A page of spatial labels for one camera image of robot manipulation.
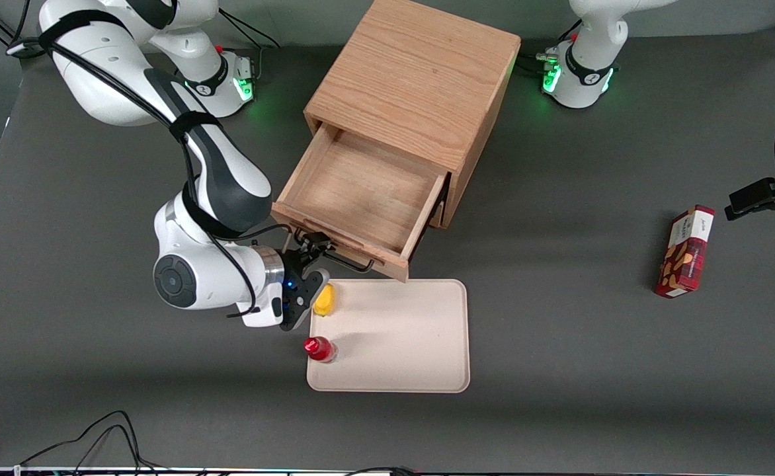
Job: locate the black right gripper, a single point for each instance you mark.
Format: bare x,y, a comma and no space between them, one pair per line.
293,268

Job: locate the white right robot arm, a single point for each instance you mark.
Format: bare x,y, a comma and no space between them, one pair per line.
215,198

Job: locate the oak drawer front panel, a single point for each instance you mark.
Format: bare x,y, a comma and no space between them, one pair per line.
439,215

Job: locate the oak wooden drawer cabinet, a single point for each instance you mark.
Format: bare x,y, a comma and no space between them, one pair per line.
420,79

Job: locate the yellow toy food piece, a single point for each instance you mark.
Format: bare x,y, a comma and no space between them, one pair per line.
325,301

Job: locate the red small bottle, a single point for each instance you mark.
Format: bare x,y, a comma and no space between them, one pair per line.
319,348

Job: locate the beige rectangular tray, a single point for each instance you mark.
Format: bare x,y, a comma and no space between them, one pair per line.
401,344

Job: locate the red tartan snack box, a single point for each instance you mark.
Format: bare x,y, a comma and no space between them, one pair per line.
685,254

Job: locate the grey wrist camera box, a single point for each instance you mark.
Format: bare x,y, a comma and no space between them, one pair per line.
308,301

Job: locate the black side camera mount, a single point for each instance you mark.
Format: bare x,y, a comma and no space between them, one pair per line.
768,195

